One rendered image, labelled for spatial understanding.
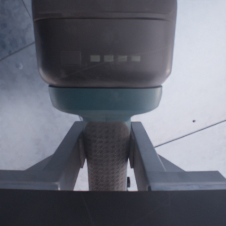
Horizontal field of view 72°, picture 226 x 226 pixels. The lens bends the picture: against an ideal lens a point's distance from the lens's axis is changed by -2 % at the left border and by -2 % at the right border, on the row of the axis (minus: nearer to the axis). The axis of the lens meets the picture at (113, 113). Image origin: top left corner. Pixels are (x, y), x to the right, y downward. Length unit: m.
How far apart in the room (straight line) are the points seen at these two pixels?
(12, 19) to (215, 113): 0.38
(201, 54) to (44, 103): 0.28
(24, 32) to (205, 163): 0.41
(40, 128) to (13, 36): 0.16
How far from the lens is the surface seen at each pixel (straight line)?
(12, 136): 0.36
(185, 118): 0.32
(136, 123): 0.15
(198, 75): 0.32
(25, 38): 0.31
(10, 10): 0.33
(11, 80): 0.33
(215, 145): 0.37
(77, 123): 0.15
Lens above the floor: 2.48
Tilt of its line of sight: 15 degrees up
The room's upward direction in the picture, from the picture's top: 157 degrees clockwise
